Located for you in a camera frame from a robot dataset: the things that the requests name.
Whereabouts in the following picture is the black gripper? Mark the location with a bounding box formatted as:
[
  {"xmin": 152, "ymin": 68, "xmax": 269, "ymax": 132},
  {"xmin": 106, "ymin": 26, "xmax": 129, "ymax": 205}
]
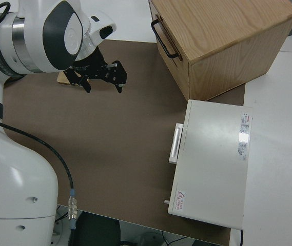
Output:
[{"xmin": 63, "ymin": 50, "xmax": 128, "ymax": 94}]

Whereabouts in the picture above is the brown table mat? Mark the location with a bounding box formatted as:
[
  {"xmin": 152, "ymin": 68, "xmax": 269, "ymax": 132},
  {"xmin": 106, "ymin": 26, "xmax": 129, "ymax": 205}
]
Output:
[{"xmin": 2, "ymin": 39, "xmax": 246, "ymax": 243}]

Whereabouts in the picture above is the wooden mug tree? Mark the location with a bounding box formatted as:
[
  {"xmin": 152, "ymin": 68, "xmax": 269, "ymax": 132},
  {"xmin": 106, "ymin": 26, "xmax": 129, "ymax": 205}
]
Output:
[{"xmin": 56, "ymin": 71, "xmax": 85, "ymax": 88}]

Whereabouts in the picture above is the light wooden drawer cabinet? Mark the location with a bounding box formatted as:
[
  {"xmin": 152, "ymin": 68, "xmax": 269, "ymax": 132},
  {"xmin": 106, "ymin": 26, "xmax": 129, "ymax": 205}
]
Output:
[{"xmin": 148, "ymin": 0, "xmax": 292, "ymax": 102}]

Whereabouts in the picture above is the white toaster oven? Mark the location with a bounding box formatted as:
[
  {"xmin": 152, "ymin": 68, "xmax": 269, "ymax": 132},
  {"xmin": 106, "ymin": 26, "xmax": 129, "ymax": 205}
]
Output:
[{"xmin": 163, "ymin": 99, "xmax": 254, "ymax": 230}]

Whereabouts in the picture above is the black cabinet drawer handle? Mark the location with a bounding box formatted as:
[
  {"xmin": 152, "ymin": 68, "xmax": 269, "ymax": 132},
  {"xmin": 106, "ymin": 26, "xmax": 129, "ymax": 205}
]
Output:
[{"xmin": 150, "ymin": 19, "xmax": 180, "ymax": 59}]

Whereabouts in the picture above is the white oven door handle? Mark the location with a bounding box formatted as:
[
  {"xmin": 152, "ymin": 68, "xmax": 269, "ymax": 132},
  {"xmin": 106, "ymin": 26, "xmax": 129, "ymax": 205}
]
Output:
[{"xmin": 168, "ymin": 123, "xmax": 184, "ymax": 164}]

